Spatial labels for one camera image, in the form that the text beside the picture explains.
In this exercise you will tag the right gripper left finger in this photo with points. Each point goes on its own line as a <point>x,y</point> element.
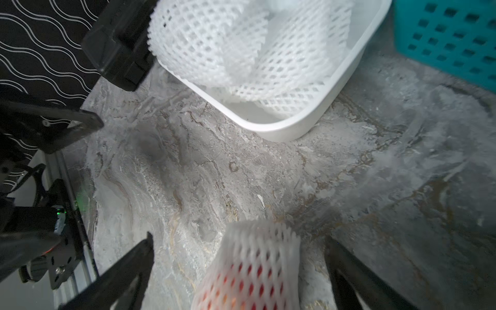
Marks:
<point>122,286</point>

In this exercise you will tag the netted apple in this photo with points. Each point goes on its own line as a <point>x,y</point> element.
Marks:
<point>256,267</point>

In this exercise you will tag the white plastic tray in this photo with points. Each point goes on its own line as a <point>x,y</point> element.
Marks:
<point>365,21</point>

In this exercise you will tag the black plastic tool case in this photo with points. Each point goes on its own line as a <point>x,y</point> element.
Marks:
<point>116,45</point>

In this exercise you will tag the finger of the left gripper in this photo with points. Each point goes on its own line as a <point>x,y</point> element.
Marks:
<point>44,125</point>

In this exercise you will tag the white foam net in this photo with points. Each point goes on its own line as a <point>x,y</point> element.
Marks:
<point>209,43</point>
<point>305,45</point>

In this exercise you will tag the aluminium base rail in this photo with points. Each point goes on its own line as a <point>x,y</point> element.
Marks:
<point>71,266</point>

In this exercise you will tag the right teal plastic basket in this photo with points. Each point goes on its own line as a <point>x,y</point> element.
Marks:
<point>457,37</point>

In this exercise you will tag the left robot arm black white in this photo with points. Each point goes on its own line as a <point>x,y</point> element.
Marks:
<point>39,230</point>

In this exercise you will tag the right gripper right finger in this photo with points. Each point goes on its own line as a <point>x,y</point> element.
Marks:
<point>353,281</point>

